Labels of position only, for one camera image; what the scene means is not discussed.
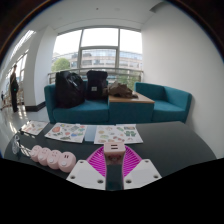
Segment black backpack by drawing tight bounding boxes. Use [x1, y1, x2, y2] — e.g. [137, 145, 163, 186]
[85, 69, 109, 101]

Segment glossy black bag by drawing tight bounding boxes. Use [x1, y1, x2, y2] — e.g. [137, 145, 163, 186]
[54, 70, 86, 109]

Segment pink power strip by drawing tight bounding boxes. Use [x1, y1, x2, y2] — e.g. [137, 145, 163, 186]
[29, 144, 78, 174]

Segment metal window railing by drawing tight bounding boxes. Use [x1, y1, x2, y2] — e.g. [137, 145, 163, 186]
[47, 67, 144, 85]

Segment small sticker sheet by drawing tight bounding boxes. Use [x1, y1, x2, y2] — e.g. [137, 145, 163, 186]
[20, 119, 50, 137]

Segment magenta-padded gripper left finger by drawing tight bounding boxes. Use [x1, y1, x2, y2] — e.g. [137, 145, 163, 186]
[66, 147, 116, 192]

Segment white cable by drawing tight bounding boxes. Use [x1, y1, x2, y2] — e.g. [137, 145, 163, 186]
[11, 133, 33, 158]

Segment teal armchair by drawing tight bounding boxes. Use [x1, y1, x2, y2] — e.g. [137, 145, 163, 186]
[134, 81, 193, 124]

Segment person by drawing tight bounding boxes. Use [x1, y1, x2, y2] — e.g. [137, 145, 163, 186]
[9, 63, 20, 113]

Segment teal wood-topped side table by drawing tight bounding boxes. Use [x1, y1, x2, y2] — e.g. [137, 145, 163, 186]
[108, 92, 156, 125]

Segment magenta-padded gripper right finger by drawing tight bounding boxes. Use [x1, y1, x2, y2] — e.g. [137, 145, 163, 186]
[114, 147, 163, 192]

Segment teal sofa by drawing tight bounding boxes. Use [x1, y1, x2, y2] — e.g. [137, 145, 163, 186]
[43, 81, 111, 125]

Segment pink charger block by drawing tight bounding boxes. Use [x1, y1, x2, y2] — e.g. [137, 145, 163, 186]
[103, 142, 127, 168]

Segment wide colourful sticker sheet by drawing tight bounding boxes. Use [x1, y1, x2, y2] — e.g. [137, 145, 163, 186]
[93, 123, 144, 146]

